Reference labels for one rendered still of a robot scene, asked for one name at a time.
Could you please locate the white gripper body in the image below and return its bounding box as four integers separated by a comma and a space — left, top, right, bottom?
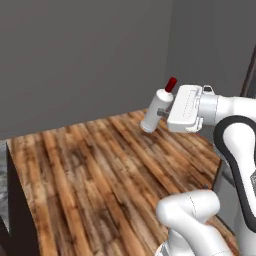
166, 84, 204, 134

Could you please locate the wooden dining counter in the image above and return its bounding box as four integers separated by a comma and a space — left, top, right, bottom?
6, 108, 240, 256

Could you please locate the white bottle with red cap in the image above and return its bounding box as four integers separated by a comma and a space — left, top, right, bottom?
139, 76, 178, 134

